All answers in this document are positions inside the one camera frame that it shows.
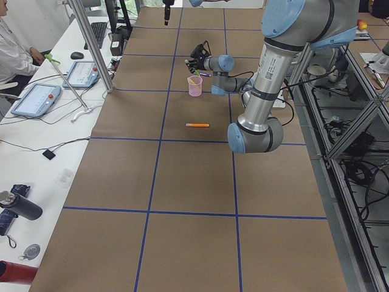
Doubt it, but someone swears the far teach pendant tablet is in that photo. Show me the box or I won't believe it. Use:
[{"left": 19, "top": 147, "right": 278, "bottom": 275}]
[{"left": 66, "top": 60, "right": 100, "bottom": 89}]

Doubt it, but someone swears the pink pen holder cup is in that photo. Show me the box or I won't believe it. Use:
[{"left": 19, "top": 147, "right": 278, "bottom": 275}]
[{"left": 187, "top": 75, "right": 202, "bottom": 97}]

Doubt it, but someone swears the yellow highlighter pen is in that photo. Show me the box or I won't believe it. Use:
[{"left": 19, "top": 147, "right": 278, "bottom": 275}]
[{"left": 187, "top": 77, "right": 201, "bottom": 92}]

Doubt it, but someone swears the seated person white shirt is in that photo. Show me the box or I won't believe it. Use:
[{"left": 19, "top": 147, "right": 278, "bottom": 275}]
[{"left": 1, "top": 1, "right": 45, "bottom": 95}]

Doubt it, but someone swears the white bowl on shelf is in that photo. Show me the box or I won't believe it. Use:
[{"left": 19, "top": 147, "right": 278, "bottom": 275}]
[{"left": 307, "top": 64, "right": 326, "bottom": 77}]

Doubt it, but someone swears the round grey key tag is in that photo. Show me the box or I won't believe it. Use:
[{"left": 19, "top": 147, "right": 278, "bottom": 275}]
[{"left": 19, "top": 243, "right": 41, "bottom": 260}]

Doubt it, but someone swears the purple marker pen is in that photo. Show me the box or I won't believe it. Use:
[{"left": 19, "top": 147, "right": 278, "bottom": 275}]
[{"left": 199, "top": 72, "right": 212, "bottom": 77}]

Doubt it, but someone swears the aluminium frame post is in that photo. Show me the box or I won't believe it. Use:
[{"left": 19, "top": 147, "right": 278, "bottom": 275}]
[{"left": 67, "top": 0, "right": 113, "bottom": 93}]

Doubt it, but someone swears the red bottle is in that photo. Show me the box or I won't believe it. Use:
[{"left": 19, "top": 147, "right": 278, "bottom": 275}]
[{"left": 1, "top": 260, "right": 38, "bottom": 285}]

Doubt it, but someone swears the near teach pendant tablet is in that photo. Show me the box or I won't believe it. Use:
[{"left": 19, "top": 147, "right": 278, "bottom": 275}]
[{"left": 11, "top": 83, "right": 62, "bottom": 117}]

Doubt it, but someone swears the metal reacher stick green handle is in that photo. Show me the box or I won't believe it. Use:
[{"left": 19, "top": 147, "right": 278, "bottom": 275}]
[{"left": 44, "top": 54, "right": 92, "bottom": 113}]

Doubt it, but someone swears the red apple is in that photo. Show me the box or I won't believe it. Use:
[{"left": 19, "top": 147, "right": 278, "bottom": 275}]
[{"left": 357, "top": 19, "right": 368, "bottom": 31}]

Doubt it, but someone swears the orange marker pen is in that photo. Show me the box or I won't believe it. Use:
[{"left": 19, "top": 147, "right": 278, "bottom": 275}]
[{"left": 185, "top": 123, "right": 210, "bottom": 128}]

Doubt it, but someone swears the small black square device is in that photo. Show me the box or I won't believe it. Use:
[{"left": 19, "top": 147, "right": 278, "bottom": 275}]
[{"left": 42, "top": 149, "right": 56, "bottom": 160}]

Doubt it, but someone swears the teach pendant tablet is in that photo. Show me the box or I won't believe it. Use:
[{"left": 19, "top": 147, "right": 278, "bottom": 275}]
[
  {"left": 11, "top": 83, "right": 62, "bottom": 117},
  {"left": 66, "top": 60, "right": 100, "bottom": 89}
]

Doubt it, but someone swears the black computer mouse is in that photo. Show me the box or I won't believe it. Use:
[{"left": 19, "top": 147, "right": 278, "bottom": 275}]
[{"left": 70, "top": 52, "right": 84, "bottom": 60}]

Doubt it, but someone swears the clear plastic tray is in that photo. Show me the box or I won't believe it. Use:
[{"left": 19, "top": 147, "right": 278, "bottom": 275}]
[{"left": 55, "top": 169, "right": 74, "bottom": 189}]

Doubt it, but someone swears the dark blue folded umbrella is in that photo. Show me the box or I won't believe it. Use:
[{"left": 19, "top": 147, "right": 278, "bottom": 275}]
[{"left": 0, "top": 184, "right": 32, "bottom": 237}]

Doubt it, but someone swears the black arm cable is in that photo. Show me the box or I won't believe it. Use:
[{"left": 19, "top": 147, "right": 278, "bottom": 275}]
[{"left": 227, "top": 42, "right": 341, "bottom": 126}]

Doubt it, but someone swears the black power adapter box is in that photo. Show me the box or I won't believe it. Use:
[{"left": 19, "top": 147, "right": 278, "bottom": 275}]
[{"left": 110, "top": 29, "right": 128, "bottom": 56}]

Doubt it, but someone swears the black keyboard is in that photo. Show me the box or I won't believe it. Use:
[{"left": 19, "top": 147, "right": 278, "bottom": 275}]
[{"left": 90, "top": 22, "right": 108, "bottom": 49}]

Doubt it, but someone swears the black water bottle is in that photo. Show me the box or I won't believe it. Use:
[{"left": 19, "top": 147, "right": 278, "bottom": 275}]
[{"left": 1, "top": 191, "right": 43, "bottom": 220}]

